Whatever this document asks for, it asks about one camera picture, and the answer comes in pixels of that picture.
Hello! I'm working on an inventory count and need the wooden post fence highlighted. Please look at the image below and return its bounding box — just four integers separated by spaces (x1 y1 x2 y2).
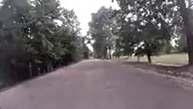
8 56 70 82

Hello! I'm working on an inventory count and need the grey asphalt road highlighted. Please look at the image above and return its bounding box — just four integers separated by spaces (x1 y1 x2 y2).
0 49 193 109

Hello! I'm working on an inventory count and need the grass field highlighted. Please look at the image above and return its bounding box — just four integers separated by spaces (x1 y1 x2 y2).
124 50 193 74

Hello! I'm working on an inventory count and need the row of trees and bushes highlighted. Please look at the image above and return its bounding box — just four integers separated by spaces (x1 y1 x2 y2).
0 0 94 91

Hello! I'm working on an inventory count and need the large dark-trunked tree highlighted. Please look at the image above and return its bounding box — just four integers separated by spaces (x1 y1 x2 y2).
153 0 193 69

